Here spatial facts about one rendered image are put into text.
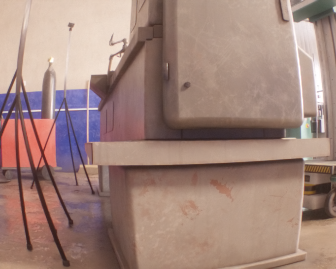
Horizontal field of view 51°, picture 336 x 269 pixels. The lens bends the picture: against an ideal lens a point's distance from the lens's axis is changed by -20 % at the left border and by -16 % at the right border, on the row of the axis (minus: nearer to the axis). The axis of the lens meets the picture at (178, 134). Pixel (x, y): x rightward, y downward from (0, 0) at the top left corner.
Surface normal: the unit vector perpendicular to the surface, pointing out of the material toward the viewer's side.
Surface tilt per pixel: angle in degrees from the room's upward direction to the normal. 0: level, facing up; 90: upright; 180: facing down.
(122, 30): 90
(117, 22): 90
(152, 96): 90
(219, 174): 90
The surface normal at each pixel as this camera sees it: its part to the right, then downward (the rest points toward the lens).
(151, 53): 0.23, -0.03
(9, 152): 0.55, -0.03
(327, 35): -0.96, 0.01
